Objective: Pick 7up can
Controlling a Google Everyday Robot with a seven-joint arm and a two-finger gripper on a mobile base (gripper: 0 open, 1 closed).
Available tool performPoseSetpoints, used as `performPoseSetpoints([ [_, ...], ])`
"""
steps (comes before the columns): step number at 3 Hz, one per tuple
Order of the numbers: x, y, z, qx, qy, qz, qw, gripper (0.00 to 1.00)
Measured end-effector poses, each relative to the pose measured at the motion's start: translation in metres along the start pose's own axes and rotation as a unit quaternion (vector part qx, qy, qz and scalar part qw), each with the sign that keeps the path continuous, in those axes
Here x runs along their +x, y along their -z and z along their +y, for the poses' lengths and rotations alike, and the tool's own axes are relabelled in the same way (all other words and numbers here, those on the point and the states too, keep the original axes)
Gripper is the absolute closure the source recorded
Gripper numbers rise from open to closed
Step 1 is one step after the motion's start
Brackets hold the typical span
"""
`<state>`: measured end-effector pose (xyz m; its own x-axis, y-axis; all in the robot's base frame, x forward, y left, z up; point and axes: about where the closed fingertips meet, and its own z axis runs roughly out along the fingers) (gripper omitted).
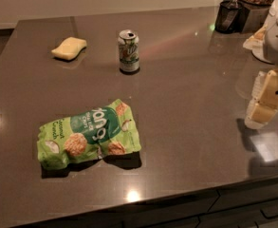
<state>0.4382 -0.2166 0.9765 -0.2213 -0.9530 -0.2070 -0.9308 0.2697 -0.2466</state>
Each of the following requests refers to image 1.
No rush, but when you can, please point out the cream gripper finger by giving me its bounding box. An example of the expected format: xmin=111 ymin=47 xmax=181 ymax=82
xmin=245 ymin=67 xmax=278 ymax=129

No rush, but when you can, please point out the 7up soda can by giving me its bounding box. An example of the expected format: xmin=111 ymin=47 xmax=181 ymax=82
xmin=118 ymin=29 xmax=139 ymax=73

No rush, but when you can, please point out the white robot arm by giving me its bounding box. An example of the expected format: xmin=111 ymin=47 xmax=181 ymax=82
xmin=243 ymin=0 xmax=278 ymax=129

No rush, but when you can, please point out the dark box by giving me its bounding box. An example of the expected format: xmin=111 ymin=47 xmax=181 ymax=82
xmin=234 ymin=0 xmax=269 ymax=33

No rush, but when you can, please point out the black mesh cup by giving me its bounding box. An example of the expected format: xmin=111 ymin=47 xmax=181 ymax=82
xmin=214 ymin=1 xmax=242 ymax=34

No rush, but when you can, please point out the green rice chips bag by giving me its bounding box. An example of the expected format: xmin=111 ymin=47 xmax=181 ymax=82
xmin=37 ymin=99 xmax=141 ymax=170

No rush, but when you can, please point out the yellow sponge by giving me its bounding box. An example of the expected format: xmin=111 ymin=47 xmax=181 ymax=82
xmin=51 ymin=37 xmax=87 ymax=61

